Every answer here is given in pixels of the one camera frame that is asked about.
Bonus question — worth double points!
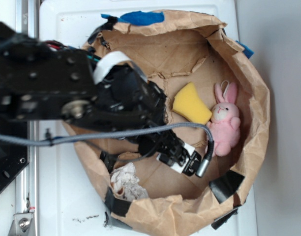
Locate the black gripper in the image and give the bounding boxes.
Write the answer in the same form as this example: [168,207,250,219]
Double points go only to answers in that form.
[138,130,202,177]

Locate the white plastic tray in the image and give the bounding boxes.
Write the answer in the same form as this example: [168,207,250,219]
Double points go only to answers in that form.
[38,0,259,236]

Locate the grey braided cable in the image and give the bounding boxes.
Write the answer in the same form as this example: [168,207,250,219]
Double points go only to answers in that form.
[0,122,215,177]

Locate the crumpled white cloth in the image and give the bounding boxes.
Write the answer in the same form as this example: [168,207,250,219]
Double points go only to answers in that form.
[111,162,149,202]

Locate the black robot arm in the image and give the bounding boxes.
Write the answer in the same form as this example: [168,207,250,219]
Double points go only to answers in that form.
[0,22,202,176]

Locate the metal corner bracket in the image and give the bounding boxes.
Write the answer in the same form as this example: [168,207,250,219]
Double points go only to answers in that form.
[8,213,35,236]

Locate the yellow sponge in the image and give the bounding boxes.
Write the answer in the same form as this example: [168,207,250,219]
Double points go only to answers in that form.
[172,82,212,125]

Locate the brown paper bag bin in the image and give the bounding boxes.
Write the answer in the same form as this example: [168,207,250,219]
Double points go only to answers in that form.
[74,10,270,236]

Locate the white ribbon cable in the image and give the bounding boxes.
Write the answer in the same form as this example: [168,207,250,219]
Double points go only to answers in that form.
[92,51,148,85]

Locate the aluminium frame rail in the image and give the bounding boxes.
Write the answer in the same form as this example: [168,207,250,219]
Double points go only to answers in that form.
[15,0,41,236]

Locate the pink plush bunny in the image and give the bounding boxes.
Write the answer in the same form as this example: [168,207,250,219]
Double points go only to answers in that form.
[207,81,241,157]

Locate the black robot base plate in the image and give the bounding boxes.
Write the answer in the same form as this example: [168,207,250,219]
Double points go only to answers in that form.
[0,120,31,198]

